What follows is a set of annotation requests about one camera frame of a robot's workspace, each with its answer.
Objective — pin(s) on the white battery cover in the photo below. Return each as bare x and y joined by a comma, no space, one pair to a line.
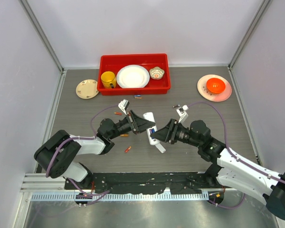
160,148

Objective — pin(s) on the pink plate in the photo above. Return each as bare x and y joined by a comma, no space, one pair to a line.
204,92

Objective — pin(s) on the beige floral plate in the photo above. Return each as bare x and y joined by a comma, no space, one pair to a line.
87,89

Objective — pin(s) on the red plastic bin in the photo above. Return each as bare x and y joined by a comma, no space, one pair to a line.
115,62

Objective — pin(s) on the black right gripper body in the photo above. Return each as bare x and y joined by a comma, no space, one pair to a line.
174,130

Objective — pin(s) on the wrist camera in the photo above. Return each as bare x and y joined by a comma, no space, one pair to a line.
123,105
182,112

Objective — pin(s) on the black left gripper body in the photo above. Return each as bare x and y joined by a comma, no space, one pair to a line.
128,116

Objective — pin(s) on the white plate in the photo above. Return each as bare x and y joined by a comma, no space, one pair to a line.
133,76

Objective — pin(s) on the small flower bowl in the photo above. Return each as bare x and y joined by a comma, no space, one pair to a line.
156,73

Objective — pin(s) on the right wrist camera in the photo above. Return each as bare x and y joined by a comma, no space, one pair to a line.
182,112

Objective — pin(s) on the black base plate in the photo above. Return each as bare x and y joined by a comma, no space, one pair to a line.
149,183

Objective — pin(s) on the orange bowl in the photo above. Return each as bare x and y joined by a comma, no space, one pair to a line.
216,85

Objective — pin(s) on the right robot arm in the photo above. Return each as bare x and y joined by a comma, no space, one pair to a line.
228,167

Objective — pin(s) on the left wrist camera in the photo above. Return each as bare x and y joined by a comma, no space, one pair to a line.
123,105

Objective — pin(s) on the yellow mug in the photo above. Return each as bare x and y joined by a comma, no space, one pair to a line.
108,79

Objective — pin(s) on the white remote control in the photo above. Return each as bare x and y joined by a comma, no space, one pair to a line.
150,117

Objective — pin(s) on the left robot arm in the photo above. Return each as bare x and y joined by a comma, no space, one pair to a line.
56,156

